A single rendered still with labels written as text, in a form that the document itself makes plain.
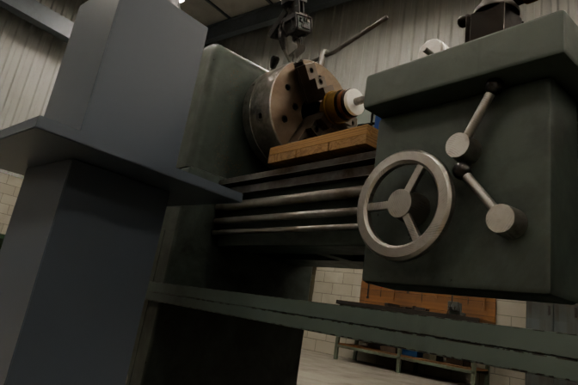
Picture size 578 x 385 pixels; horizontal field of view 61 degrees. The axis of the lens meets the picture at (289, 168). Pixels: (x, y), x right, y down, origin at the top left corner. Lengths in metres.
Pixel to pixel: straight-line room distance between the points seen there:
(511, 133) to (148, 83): 0.65
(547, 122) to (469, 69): 0.12
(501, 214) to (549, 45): 0.20
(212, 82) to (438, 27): 8.76
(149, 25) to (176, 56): 0.08
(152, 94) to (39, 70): 11.41
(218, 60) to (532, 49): 0.94
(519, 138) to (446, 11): 9.52
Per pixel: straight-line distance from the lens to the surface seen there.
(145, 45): 1.00
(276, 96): 1.29
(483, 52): 0.69
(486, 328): 0.58
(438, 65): 0.72
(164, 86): 1.00
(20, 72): 12.14
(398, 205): 0.68
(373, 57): 10.30
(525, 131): 0.66
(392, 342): 0.65
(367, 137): 0.93
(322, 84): 1.33
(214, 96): 1.37
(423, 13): 10.31
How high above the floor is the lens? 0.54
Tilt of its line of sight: 17 degrees up
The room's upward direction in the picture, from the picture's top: 9 degrees clockwise
